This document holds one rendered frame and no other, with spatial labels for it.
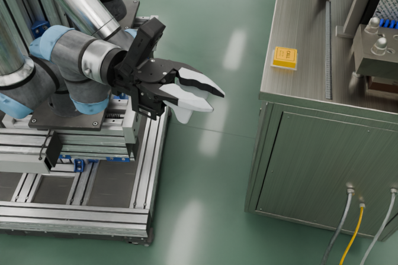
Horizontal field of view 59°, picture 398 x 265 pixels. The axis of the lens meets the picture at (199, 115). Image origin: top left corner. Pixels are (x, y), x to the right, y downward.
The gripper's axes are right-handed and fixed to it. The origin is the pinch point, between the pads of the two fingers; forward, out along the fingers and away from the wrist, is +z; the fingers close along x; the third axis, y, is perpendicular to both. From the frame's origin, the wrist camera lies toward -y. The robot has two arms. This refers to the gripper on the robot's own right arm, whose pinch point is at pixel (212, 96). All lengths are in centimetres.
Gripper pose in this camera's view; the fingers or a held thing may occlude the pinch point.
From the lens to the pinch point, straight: 56.2
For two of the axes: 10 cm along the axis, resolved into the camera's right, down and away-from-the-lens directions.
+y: -0.7, 7.4, 6.7
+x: -4.8, 5.7, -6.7
